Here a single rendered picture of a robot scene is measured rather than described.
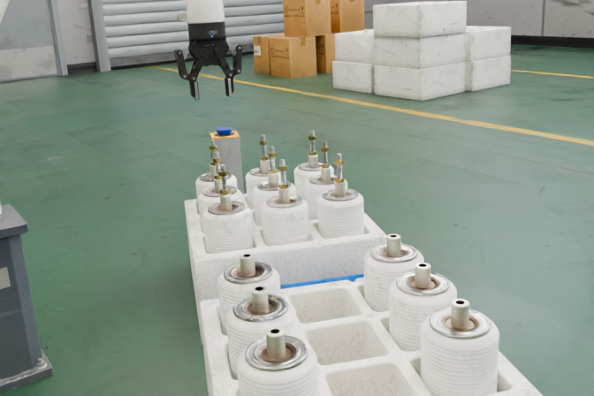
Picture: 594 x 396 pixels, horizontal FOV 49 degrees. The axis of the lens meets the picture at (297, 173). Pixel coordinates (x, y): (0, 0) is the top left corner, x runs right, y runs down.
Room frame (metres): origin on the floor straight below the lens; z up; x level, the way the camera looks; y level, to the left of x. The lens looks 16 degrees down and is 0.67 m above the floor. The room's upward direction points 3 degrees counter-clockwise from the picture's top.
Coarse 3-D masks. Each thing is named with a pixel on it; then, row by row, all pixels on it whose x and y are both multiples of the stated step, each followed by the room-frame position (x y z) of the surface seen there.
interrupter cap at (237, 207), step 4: (212, 204) 1.25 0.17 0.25; (216, 204) 1.25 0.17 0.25; (220, 204) 1.25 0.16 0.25; (232, 204) 1.25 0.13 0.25; (236, 204) 1.24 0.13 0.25; (240, 204) 1.24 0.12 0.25; (244, 204) 1.24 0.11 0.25; (208, 208) 1.23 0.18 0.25; (212, 208) 1.23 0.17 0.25; (216, 208) 1.23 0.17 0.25; (220, 208) 1.24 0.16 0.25; (232, 208) 1.23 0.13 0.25; (236, 208) 1.22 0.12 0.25; (240, 208) 1.22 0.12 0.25; (244, 208) 1.22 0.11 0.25; (212, 212) 1.20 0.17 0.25; (216, 212) 1.20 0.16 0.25; (220, 212) 1.20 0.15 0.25; (224, 212) 1.20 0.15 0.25; (228, 212) 1.19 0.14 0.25; (232, 212) 1.20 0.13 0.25; (236, 212) 1.20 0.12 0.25
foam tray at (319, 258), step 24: (192, 216) 1.40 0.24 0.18; (192, 240) 1.24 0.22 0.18; (312, 240) 1.24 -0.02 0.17; (336, 240) 1.20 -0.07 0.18; (360, 240) 1.20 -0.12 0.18; (384, 240) 1.21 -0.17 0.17; (192, 264) 1.30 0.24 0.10; (216, 264) 1.15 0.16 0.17; (288, 264) 1.17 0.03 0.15; (312, 264) 1.18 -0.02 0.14; (336, 264) 1.19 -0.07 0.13; (360, 264) 1.20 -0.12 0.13; (216, 288) 1.15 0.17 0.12
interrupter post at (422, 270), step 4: (416, 264) 0.85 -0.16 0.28; (420, 264) 0.85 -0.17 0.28; (424, 264) 0.85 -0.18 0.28; (428, 264) 0.85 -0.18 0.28; (416, 268) 0.84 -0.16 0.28; (420, 268) 0.84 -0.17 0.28; (424, 268) 0.84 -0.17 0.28; (428, 268) 0.84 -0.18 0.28; (416, 272) 0.84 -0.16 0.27; (420, 272) 0.84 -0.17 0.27; (424, 272) 0.84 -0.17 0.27; (428, 272) 0.84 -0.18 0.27; (416, 276) 0.84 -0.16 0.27; (420, 276) 0.84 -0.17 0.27; (424, 276) 0.84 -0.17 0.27; (428, 276) 0.84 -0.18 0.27; (416, 280) 0.84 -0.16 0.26; (420, 280) 0.84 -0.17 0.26; (424, 280) 0.84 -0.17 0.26; (428, 280) 0.84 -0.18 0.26; (416, 284) 0.84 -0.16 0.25; (420, 284) 0.84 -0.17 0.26; (424, 284) 0.84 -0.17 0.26; (428, 284) 0.84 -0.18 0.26
